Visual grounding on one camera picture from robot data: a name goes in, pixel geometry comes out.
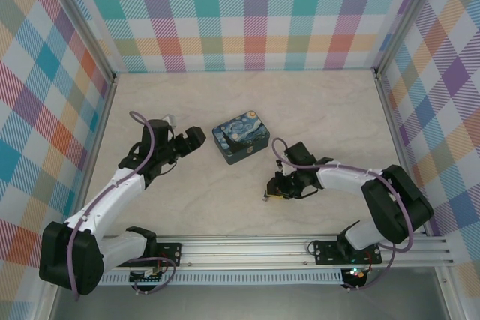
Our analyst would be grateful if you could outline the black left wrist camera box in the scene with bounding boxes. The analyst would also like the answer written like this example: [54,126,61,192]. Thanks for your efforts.
[181,124,207,151]

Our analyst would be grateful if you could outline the aluminium base rail beam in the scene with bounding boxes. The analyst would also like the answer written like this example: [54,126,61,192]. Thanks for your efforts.
[40,235,457,271]

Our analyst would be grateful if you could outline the black left controller board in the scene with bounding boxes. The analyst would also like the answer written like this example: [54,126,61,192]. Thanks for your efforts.
[129,269,166,284]

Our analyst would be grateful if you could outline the aluminium frame post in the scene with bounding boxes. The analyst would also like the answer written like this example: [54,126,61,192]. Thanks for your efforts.
[39,0,117,85]
[373,0,447,77]

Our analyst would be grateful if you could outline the aluminium floor rail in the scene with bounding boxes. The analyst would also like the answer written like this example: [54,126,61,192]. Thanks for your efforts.
[65,74,119,223]
[374,72,432,238]

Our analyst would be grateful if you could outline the aluminium left frame post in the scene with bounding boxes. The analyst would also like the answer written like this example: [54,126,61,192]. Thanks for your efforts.
[39,0,117,85]

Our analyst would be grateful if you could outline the grey metal sheet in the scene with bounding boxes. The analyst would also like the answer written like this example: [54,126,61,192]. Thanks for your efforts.
[48,284,451,320]

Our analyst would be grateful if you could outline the black right controller board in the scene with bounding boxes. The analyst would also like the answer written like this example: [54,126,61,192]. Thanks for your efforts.
[343,266,371,289]

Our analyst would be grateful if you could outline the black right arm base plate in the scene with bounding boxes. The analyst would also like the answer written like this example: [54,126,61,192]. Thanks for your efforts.
[313,239,383,265]

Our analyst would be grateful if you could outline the starry night tin box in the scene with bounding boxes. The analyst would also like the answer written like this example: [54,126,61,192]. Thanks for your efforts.
[211,110,272,166]

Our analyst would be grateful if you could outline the aluminium right frame post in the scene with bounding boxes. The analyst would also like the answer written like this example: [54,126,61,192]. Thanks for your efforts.
[373,0,447,77]

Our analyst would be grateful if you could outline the black controller board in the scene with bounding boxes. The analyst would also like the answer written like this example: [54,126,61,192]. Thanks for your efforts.
[129,269,166,284]
[343,266,371,289]

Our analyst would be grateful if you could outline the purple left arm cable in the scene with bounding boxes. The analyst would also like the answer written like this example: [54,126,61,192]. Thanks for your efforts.
[68,110,177,302]

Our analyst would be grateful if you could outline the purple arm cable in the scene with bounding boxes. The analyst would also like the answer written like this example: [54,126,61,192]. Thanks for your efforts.
[271,137,417,293]
[68,110,177,302]

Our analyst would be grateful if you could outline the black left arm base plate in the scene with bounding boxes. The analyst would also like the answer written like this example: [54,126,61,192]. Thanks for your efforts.
[149,241,184,268]

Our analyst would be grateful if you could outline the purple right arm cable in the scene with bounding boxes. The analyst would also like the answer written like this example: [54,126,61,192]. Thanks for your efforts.
[271,137,417,293]

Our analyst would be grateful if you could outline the aluminium left floor rail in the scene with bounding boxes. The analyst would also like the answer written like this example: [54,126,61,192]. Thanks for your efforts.
[65,74,119,223]

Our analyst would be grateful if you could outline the slotted grey cable duct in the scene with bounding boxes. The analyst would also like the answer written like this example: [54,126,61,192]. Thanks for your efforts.
[99,269,344,286]

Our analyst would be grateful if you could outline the aluminium right floor rail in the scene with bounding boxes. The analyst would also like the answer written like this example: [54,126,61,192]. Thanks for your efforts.
[374,72,432,238]

